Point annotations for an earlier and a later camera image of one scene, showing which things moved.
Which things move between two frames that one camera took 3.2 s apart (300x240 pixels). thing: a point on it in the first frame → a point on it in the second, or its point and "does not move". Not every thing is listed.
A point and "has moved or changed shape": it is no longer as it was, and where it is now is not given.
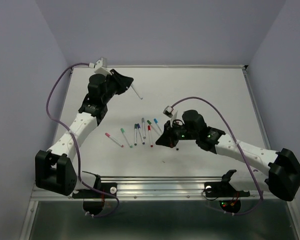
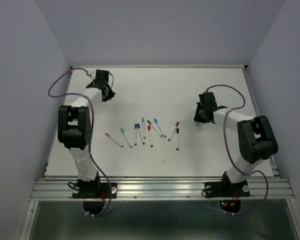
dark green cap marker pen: (135, 134) does not move
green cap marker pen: (155, 129) does not move
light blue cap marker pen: (156, 121) does not move
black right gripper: (167, 138) → (197, 117)
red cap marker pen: (149, 130) does not move
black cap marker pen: (137, 91) has moved or changed shape
